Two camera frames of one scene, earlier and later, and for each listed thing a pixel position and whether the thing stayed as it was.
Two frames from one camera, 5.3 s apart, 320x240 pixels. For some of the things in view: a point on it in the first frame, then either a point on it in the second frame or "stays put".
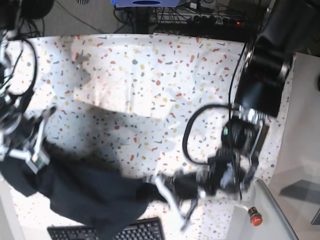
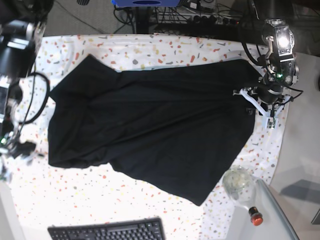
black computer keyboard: [145, 229] stays put
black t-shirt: [84, 189] → [179, 129]
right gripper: [228, 171] → [267, 92]
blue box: [146, 3] stays put
